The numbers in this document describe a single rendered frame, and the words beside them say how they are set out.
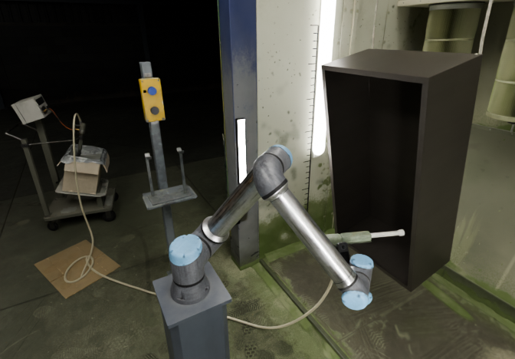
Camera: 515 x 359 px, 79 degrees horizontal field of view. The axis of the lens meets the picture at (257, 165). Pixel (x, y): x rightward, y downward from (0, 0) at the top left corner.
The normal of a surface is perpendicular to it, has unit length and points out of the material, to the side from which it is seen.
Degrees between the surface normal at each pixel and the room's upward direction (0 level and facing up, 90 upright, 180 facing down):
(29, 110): 90
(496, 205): 57
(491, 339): 0
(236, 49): 90
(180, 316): 0
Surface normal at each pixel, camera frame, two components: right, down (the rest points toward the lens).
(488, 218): -0.74, -0.33
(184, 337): 0.49, 0.33
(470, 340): -0.01, -0.92
